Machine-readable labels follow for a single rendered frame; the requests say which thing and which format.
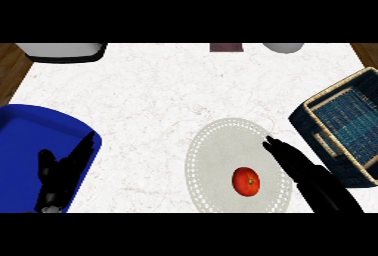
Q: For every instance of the dark blue wicker basket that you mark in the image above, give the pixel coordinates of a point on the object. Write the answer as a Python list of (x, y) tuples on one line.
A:
[(344, 126)]

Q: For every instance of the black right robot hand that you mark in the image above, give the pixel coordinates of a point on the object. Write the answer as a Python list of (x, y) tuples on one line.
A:
[(304, 176)]

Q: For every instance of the red tomato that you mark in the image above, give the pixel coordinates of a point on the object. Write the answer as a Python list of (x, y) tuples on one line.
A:
[(245, 181)]

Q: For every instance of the white round container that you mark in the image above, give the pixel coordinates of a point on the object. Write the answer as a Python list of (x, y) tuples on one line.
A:
[(283, 47)]

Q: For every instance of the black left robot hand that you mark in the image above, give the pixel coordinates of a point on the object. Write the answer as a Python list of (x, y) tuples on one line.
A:
[(60, 175)]

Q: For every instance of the blue plastic tray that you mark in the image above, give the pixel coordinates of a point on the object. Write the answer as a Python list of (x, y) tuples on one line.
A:
[(29, 150)]

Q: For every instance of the white round lace placemat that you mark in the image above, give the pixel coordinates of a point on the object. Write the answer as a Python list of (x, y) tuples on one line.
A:
[(230, 160)]

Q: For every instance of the dark maroon box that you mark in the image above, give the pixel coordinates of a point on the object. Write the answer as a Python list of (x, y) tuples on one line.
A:
[(226, 47)]

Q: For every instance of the white appliance with black base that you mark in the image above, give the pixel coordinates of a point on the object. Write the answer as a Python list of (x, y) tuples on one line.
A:
[(60, 51)]

